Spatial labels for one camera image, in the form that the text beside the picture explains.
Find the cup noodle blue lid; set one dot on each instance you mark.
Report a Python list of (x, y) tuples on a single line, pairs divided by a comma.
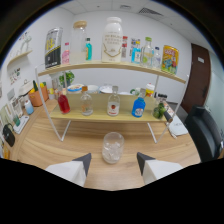
[(75, 88)]

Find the blue liquid bottle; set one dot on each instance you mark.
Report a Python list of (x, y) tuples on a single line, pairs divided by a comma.
[(138, 108)]

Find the orange storage basket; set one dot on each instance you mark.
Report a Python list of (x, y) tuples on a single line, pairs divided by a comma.
[(38, 97)]

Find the small pink bottle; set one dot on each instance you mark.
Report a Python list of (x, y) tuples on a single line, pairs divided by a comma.
[(66, 56)]

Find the tall black silver can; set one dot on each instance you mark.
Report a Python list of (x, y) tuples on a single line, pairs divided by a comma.
[(53, 50)]

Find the brown door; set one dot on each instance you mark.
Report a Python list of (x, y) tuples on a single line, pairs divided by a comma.
[(197, 78)]

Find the clear bottle orange cap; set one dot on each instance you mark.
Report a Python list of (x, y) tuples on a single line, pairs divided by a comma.
[(86, 105)]

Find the multicoloured wall poster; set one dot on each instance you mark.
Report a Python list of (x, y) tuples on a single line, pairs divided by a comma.
[(133, 41)]

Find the patterned bowl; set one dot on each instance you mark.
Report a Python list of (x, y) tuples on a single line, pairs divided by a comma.
[(106, 89)]

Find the teal liquid bottle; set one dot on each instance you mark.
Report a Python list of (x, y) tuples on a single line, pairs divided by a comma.
[(88, 50)]

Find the white tray device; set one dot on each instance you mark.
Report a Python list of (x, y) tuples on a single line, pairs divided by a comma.
[(21, 124)]

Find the blue and white cup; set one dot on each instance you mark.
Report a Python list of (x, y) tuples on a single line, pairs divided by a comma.
[(29, 108)]

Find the clear glass cup with ice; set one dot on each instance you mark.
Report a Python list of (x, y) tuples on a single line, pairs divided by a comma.
[(112, 150)]

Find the green mug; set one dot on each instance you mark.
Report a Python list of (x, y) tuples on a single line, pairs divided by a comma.
[(135, 91)]

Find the light blue bottle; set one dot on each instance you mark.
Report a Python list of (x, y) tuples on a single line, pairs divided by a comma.
[(136, 55)]

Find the yellow red paper cup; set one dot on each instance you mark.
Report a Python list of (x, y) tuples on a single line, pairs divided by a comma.
[(150, 90)]

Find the white mug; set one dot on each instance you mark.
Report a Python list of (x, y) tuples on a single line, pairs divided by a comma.
[(93, 89)]

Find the black handbag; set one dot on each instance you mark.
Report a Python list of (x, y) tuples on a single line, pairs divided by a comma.
[(8, 136)]

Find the ceiling air vent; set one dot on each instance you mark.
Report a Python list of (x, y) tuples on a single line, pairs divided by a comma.
[(150, 11)]

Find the large glass jar wooden lid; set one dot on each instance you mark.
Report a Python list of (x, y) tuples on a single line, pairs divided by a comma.
[(78, 43)]

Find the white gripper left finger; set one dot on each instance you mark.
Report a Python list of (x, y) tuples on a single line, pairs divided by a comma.
[(71, 170)]

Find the wooden wall shelf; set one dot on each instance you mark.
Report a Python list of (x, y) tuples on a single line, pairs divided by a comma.
[(20, 57)]

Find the dark wooden muddler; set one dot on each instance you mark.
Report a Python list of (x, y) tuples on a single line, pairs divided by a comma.
[(167, 116)]

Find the two-tier wooden shelf rack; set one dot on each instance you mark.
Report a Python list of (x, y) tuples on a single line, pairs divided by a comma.
[(100, 116)]

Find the white bag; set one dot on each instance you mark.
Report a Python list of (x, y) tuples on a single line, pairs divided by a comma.
[(178, 128)]

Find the black sofa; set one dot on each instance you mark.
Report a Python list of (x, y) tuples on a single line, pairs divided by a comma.
[(203, 133)]

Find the clear bottle red label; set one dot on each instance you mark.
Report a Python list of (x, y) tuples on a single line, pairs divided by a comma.
[(113, 106)]

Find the glass jar with limes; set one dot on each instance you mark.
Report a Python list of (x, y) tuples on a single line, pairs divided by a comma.
[(158, 110)]

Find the clear bottle blue cap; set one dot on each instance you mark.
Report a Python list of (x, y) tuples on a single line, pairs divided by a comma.
[(157, 60)]

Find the yellow drink can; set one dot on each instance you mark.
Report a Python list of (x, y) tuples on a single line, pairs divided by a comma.
[(170, 60)]

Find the large white milk bottle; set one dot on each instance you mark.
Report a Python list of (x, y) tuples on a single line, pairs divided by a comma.
[(112, 41)]

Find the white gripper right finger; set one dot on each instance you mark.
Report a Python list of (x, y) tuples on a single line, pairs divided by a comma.
[(158, 169)]

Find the clear bottle green cap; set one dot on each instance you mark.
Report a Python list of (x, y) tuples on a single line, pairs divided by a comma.
[(147, 55)]

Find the red wall poster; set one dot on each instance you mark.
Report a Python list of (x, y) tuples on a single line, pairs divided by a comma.
[(124, 45)]

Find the small red liquid bottle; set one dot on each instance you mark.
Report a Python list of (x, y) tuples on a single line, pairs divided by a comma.
[(63, 104)]

